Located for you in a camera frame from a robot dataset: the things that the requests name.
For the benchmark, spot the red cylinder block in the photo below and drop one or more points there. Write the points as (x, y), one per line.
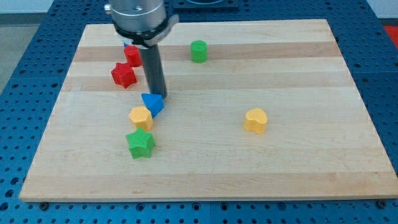
(132, 56)

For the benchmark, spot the wooden board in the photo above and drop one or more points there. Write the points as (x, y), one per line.
(319, 142)

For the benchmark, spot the red star block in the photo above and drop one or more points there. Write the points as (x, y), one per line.
(123, 75)

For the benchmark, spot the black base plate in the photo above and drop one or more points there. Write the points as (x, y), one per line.
(205, 4)

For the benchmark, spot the blue triangle block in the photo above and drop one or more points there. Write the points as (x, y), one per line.
(153, 102)

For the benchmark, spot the green star block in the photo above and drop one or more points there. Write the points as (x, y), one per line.
(140, 143)

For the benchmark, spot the green cylinder block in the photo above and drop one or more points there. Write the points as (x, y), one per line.
(198, 50)

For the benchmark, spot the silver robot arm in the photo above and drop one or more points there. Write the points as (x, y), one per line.
(144, 23)

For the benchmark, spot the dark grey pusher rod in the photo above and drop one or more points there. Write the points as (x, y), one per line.
(152, 65)

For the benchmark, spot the yellow hexagon block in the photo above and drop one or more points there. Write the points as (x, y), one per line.
(141, 117)

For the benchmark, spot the yellow heart block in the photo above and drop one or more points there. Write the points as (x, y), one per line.
(255, 120)

